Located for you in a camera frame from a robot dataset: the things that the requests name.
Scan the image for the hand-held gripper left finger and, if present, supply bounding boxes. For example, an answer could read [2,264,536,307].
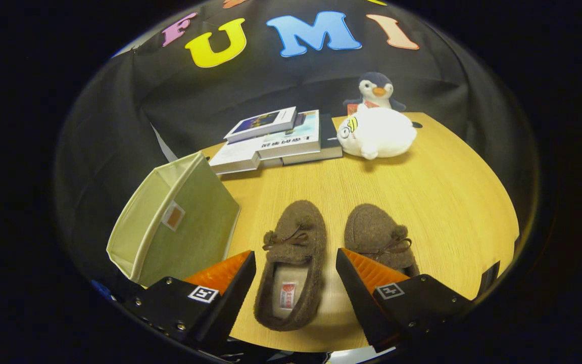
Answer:
[122,250,257,354]

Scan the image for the small white book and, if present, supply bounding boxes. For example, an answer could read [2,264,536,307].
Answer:
[223,106,298,143]

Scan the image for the light blue cover book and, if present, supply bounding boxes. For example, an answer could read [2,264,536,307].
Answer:
[256,110,322,160]

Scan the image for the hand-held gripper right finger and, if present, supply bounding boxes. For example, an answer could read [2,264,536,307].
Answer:
[335,248,473,353]

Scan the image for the white round plush toy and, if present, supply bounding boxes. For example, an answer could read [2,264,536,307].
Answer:
[336,105,418,160]

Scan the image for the grey penguin plush toy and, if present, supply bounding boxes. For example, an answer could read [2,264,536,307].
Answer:
[343,72,407,114]

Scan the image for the brown fuzzy slipper shoe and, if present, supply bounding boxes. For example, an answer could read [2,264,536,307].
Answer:
[253,200,328,332]
[344,203,421,278]

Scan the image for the thick white book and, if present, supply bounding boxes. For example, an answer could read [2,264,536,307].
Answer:
[208,139,262,175]

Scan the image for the black book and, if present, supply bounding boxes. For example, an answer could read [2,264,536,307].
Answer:
[281,114,344,166]

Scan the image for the green fabric storage box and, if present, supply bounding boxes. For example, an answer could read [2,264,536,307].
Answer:
[106,151,241,288]

